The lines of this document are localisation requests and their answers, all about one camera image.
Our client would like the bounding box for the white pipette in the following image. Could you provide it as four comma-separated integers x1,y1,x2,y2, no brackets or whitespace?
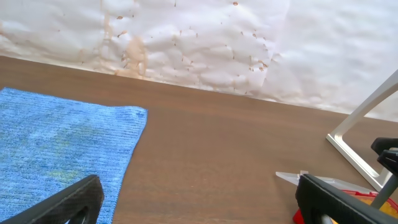
369,175,398,210

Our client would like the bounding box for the red and yellow tip box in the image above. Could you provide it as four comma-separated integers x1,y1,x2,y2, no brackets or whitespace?
275,170,398,224

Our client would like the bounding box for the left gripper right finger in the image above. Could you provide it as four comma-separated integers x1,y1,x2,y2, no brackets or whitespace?
295,173,398,224

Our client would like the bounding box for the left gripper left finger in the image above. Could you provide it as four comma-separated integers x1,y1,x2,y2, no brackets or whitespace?
0,174,105,224

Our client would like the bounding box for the white and blue stand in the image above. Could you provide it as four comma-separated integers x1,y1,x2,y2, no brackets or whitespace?
325,70,398,192

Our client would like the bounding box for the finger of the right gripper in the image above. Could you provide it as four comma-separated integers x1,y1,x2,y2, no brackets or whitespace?
377,149,398,177
371,137,398,156

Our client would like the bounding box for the blue cloth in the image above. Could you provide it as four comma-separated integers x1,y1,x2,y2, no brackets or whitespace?
0,86,149,224

